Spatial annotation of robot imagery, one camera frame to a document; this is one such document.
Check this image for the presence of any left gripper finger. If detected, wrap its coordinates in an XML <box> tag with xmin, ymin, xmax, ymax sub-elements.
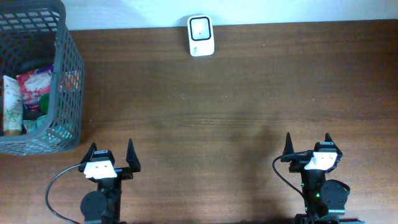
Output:
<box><xmin>126</xmin><ymin>139</ymin><xmax>141</xmax><ymax>172</ymax></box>
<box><xmin>80</xmin><ymin>142</ymin><xmax>97</xmax><ymax>164</ymax></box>

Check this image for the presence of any teal wet wipes pack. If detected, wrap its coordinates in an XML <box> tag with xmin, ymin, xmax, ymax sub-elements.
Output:
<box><xmin>23</xmin><ymin>115</ymin><xmax>47</xmax><ymax>134</ymax></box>

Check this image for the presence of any orange Kleenex tissue pack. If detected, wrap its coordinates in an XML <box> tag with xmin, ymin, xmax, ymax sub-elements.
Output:
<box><xmin>63</xmin><ymin>70</ymin><xmax>80</xmax><ymax>91</ymax></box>

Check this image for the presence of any white bamboo print tube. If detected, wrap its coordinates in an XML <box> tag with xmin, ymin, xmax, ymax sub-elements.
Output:
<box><xmin>2</xmin><ymin>76</ymin><xmax>23</xmax><ymax>136</ymax></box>

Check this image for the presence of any red purple pad package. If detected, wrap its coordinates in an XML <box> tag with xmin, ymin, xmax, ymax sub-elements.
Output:
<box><xmin>17</xmin><ymin>65</ymin><xmax>53</xmax><ymax>111</ymax></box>

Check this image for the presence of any teal Kleenex tissue pack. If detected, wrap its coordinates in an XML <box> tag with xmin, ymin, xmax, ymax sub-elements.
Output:
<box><xmin>51</xmin><ymin>123</ymin><xmax>73</xmax><ymax>141</ymax></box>

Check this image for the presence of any green lid jar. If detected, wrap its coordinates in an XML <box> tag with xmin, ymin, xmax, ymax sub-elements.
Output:
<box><xmin>39</xmin><ymin>93</ymin><xmax>50</xmax><ymax>114</ymax></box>

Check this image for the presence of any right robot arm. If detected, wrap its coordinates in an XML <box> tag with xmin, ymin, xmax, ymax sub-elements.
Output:
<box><xmin>272</xmin><ymin>133</ymin><xmax>363</xmax><ymax>224</ymax></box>

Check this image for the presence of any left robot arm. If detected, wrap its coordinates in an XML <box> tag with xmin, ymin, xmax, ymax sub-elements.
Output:
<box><xmin>78</xmin><ymin>139</ymin><xmax>141</xmax><ymax>224</ymax></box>

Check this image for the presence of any white barcode scanner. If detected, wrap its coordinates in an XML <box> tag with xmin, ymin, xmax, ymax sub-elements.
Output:
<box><xmin>187</xmin><ymin>15</ymin><xmax>215</xmax><ymax>57</ymax></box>

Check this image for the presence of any grey plastic mesh basket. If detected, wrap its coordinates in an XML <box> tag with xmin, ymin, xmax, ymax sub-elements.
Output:
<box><xmin>1</xmin><ymin>1</ymin><xmax>85</xmax><ymax>156</ymax></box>

